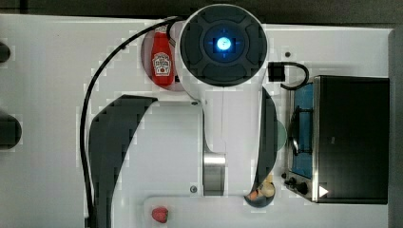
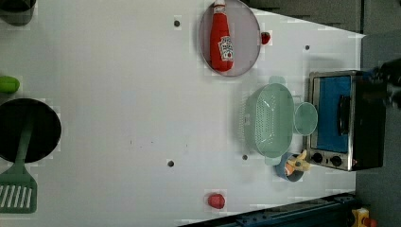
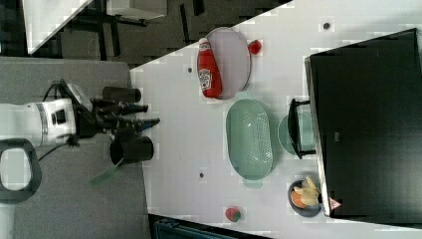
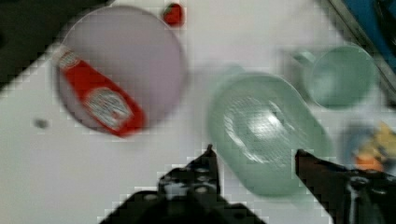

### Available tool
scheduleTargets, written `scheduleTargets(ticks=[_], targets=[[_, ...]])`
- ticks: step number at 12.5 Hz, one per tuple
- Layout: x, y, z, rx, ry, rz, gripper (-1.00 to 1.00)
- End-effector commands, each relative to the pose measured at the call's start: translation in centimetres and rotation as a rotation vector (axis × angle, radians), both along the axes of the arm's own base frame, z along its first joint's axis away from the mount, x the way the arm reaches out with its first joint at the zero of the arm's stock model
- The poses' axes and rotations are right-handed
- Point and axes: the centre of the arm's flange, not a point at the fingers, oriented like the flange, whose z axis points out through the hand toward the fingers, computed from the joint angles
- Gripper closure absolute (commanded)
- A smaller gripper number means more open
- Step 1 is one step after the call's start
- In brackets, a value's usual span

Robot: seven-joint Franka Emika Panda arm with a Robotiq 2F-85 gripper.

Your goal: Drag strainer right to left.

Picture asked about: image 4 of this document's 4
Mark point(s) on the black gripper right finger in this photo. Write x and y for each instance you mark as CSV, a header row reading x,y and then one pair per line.
x,y
349,196

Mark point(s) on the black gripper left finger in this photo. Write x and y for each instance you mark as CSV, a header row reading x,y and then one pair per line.
x,y
202,172

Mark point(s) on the pale green plastic strainer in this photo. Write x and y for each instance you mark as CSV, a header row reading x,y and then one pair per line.
x,y
258,122

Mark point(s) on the dark bowl with toy food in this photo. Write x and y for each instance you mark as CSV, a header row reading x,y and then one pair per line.
x,y
369,148

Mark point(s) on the red ketchup bottle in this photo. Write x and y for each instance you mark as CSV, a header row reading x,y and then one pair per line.
x,y
106,102

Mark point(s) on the pale green mug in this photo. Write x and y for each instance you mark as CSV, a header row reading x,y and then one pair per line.
x,y
337,78

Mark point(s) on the round grey plate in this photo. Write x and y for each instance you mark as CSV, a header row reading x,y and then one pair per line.
x,y
137,51

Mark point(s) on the red toy strawberry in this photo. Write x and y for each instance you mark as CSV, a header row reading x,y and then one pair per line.
x,y
174,15

